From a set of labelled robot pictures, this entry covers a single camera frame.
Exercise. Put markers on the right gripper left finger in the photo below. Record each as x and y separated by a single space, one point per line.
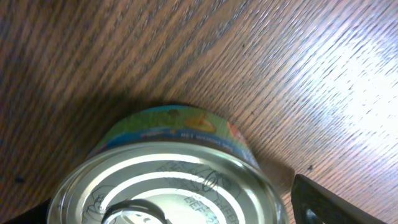
36 215

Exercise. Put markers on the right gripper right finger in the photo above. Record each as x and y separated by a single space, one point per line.
313 204

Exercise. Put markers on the silver tin can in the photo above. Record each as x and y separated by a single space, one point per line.
169 164

